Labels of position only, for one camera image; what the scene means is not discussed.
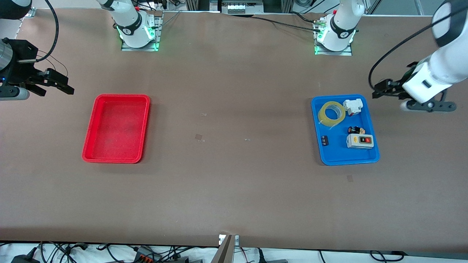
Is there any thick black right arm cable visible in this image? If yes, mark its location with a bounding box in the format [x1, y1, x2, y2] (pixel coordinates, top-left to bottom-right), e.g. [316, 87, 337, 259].
[35, 0, 60, 62]

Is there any yellow tape roll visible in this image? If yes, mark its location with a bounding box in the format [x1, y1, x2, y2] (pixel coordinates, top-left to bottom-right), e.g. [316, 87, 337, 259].
[317, 101, 346, 128]

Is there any short black table cable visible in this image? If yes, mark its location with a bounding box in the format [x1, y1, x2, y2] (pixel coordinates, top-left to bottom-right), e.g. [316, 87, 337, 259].
[292, 11, 323, 23]

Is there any aluminium frame rack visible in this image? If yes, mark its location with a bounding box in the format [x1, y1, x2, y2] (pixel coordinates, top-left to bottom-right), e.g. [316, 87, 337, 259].
[185, 0, 293, 15]

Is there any long black table cable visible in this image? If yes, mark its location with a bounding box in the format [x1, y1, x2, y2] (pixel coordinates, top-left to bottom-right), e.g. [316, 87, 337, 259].
[252, 16, 319, 31]

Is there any black power adapter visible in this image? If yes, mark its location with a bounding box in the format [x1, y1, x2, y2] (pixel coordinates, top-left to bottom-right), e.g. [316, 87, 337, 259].
[11, 252, 41, 263]

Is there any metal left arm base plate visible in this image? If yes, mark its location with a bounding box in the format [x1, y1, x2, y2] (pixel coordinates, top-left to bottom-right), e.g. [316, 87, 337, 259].
[314, 22, 353, 56]

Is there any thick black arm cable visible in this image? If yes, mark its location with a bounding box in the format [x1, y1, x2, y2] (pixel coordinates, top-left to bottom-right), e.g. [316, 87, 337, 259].
[35, 0, 60, 62]
[368, 5, 468, 92]

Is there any blue plastic tray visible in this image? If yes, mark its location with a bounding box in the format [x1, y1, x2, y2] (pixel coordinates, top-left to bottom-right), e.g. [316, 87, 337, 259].
[311, 94, 381, 166]

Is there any grey on-off switch box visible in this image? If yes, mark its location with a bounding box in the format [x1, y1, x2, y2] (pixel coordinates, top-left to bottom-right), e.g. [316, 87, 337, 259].
[346, 134, 374, 149]

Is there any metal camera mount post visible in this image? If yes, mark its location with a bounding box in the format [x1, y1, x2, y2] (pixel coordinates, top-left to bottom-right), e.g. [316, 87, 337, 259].
[219, 234, 240, 263]

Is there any thin black right gripper wire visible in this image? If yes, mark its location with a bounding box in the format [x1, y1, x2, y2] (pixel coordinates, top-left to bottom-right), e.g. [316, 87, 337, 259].
[37, 51, 69, 78]

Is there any red plastic tray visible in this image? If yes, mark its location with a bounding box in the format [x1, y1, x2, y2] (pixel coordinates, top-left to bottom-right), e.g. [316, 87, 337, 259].
[82, 94, 151, 164]

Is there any black looped floor cable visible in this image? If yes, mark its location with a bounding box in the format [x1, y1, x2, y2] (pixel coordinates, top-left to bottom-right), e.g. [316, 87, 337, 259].
[369, 250, 404, 262]

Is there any white circuit breaker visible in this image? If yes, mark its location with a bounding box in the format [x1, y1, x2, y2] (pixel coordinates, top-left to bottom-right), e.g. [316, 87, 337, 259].
[343, 99, 363, 117]

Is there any white terminal strip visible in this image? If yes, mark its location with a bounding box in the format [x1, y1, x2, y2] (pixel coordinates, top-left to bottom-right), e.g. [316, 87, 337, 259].
[221, 0, 264, 14]

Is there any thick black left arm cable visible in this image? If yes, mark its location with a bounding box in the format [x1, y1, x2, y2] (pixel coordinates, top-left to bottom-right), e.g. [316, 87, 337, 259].
[368, 5, 468, 92]

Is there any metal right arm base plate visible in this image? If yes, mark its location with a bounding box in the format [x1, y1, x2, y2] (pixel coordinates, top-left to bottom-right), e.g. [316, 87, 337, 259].
[121, 12, 162, 52]

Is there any orange connector block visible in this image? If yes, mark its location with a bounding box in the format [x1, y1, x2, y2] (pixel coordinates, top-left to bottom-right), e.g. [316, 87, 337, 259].
[133, 248, 158, 262]

